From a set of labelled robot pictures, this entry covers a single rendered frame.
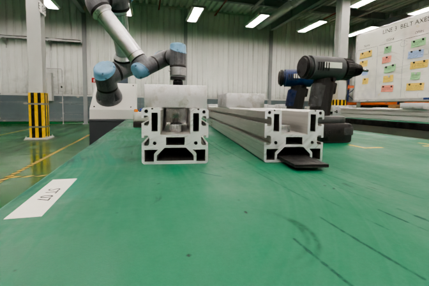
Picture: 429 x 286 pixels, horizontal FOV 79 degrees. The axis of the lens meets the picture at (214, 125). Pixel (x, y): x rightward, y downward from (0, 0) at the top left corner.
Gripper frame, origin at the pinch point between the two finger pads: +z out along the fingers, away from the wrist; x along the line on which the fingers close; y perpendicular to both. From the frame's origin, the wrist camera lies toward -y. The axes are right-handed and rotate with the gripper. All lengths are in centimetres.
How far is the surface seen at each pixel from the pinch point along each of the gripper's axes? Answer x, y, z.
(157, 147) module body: 3, -83, -1
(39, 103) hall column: 320, 542, -4
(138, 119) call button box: 15.0, -19.2, -1.2
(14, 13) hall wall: 636, 1029, -348
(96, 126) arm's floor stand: 46, 34, 6
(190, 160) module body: -2, -83, 1
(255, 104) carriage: -22, -51, -8
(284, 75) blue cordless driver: -36, -37, -18
